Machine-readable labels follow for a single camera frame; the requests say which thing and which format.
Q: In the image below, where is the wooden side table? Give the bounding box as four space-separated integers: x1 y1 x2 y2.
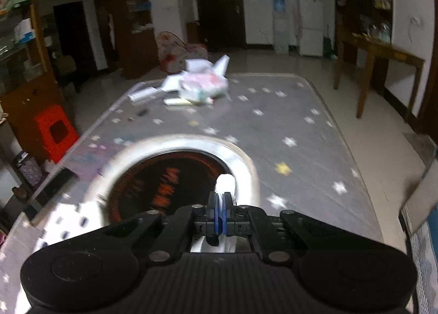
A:
333 31 425 120

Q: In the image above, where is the grey flat board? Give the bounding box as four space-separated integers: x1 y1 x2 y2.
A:
400 150 438 237

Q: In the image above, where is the white water dispenser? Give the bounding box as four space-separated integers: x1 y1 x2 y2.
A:
272 0 290 54

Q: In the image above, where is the dark patterned bag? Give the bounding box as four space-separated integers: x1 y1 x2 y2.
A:
13 151 43 189

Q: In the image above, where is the white refrigerator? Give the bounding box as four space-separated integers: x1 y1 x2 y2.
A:
297 0 324 57

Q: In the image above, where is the pink floral play tent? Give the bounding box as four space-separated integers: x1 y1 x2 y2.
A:
157 30 208 74

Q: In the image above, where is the red plastic stool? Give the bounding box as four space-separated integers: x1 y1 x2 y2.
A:
33 105 80 165

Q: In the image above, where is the blue patterned cloth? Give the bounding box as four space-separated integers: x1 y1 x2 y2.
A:
400 213 438 314

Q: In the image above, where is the dark wooden door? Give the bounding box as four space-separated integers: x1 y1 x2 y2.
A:
192 0 247 51

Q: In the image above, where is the wooden arched shelf unit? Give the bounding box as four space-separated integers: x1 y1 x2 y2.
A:
0 0 160 164

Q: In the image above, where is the pale yellow flat box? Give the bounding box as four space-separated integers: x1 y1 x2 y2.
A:
163 97 193 107

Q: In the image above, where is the pile of white bags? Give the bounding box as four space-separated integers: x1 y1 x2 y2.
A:
161 54 230 106

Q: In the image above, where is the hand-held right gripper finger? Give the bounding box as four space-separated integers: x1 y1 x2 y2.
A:
223 192 338 264
103 192 222 264

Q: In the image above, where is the grey star-printed tablecloth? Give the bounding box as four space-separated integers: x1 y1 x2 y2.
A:
0 73 384 314

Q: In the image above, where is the white bowl with dark interior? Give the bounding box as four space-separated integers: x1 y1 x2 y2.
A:
32 134 261 254

